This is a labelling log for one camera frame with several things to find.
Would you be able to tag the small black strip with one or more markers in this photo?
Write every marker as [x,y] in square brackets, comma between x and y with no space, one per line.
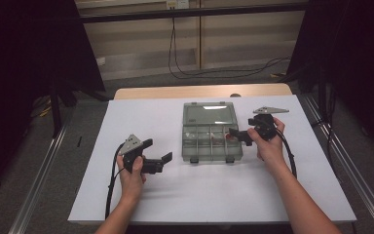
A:
[79,141]

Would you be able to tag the white table sheet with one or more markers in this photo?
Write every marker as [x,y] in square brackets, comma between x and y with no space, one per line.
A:
[136,123]

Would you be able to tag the small white box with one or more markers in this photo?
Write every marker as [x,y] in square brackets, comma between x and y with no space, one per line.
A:
[100,61]

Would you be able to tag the white wall socket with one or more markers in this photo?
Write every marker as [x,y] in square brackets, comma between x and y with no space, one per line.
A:
[178,4]

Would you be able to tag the metal floor rail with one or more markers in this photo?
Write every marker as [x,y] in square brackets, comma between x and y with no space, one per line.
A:
[39,182]
[370,201]

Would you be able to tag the person's right hand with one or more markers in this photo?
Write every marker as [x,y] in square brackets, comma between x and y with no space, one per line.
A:
[269,151]

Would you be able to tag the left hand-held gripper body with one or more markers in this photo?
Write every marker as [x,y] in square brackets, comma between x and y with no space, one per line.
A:
[130,144]

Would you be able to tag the person's left hand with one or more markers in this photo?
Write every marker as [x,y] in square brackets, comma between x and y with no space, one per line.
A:
[130,185]

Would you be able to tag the black curtain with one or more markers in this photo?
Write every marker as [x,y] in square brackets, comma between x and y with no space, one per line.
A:
[19,65]
[354,48]

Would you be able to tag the clear grey compartment box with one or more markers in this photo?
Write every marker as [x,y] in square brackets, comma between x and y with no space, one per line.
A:
[207,149]

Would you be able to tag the black stand leg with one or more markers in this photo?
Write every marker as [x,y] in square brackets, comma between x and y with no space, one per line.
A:
[56,110]

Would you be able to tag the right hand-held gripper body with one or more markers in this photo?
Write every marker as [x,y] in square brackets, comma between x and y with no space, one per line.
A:
[266,125]

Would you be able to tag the black stand pole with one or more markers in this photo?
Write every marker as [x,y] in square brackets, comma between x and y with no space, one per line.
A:
[322,97]

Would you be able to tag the small yellow object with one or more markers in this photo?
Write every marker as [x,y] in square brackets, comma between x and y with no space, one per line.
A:
[277,75]

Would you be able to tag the black horizontal bar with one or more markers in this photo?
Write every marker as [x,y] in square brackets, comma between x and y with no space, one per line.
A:
[207,12]

